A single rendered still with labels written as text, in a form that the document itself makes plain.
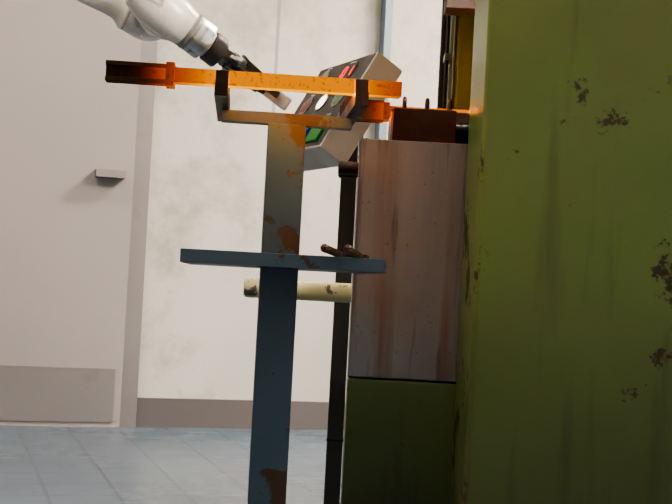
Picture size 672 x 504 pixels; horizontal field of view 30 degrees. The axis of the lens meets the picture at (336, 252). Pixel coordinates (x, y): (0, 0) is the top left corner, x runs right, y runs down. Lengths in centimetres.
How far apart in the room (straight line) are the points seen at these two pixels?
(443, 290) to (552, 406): 36
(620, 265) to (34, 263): 343
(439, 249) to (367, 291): 16
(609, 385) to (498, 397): 18
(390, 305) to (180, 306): 304
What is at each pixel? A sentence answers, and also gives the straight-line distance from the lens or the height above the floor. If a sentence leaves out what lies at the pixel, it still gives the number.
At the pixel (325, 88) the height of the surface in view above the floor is 94.
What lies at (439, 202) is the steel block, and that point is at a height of 80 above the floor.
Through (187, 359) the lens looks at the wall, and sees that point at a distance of 534.
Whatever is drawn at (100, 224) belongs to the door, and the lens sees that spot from 522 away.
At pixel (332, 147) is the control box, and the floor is 96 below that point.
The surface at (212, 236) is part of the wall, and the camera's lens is 535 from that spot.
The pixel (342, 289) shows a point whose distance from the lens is 291.
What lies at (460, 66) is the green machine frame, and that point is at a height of 113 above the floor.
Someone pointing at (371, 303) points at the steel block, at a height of 61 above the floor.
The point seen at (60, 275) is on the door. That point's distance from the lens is 521.
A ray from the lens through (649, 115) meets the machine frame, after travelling 215.
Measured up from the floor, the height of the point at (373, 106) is 101.
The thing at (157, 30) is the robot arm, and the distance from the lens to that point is 290.
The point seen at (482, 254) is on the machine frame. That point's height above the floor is 70.
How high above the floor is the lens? 64
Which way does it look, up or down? 1 degrees up
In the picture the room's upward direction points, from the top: 3 degrees clockwise
